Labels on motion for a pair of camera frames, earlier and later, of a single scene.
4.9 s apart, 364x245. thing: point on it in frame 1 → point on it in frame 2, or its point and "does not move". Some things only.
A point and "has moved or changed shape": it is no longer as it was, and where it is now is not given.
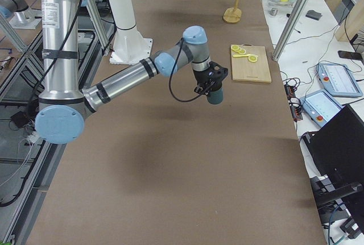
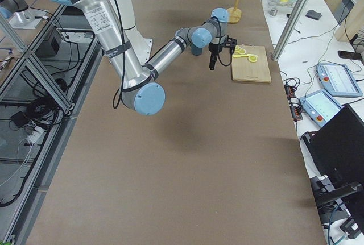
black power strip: (293, 103) does not move
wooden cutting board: (244, 70) does not move
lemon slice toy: (252, 58) does not move
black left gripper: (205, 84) → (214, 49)
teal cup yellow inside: (215, 96) has moved or changed shape
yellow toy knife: (238, 55) does not move
